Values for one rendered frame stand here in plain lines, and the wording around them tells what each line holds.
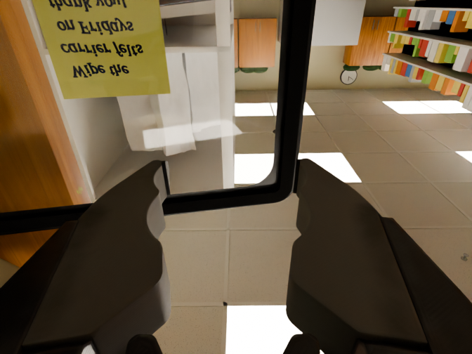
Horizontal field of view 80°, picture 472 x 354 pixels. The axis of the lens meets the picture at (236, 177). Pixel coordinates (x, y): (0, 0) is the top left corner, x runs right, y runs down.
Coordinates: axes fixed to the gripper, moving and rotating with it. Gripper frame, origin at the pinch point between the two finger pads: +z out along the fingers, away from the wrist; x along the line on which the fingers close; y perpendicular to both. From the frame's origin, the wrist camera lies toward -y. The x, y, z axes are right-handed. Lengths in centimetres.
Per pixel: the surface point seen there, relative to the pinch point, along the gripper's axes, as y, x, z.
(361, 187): 136, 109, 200
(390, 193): 136, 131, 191
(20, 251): 18.5, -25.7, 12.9
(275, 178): 8.1, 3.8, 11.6
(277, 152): 5.3, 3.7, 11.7
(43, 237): 16.3, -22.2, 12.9
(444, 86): 73, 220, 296
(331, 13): 9, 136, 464
